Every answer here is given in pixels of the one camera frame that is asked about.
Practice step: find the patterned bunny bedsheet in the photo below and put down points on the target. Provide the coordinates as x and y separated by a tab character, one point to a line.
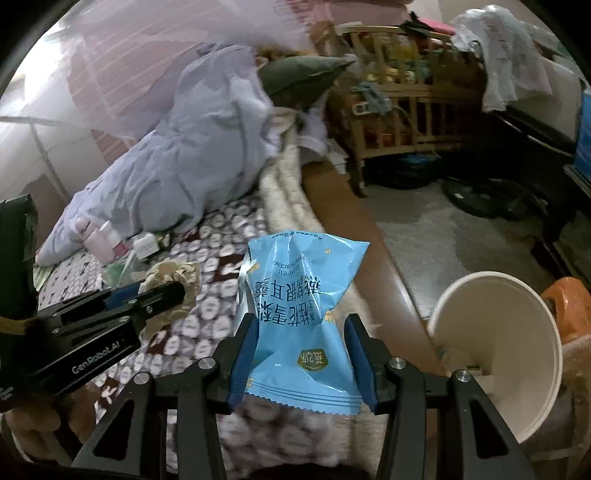
260	433

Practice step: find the person's left hand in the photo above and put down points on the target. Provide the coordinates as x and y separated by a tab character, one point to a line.
27	423

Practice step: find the blue snack bag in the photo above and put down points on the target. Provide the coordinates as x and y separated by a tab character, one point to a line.
293	280

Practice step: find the wooden baby crib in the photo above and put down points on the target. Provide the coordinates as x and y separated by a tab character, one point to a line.
408	92

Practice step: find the beige fuzzy blanket edge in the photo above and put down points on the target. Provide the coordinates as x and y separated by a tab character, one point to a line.
286	207

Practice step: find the white cloth on furniture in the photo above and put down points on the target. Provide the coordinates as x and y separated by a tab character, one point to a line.
514	67

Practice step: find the beige tissue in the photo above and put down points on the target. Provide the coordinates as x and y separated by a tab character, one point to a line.
167	293

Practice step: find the white green medicine box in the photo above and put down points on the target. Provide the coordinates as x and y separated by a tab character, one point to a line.
144	245

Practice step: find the orange plastic object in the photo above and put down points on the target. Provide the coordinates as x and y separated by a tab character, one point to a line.
569	301

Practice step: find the lavender crumpled blanket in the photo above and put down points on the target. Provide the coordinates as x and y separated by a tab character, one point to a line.
206	151

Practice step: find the pink thermos bottle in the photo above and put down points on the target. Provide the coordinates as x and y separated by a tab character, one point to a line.
94	241

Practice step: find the dark green pillow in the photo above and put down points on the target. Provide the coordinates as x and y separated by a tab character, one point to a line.
299	82

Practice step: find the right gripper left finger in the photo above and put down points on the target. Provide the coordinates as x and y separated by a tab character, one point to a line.
129	442

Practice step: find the pink mosquito net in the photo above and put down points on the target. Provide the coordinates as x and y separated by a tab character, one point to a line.
119	49

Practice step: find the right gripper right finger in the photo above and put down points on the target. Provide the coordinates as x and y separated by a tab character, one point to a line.
473	440

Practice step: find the green plastic bag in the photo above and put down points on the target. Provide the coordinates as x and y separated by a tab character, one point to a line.
123	272

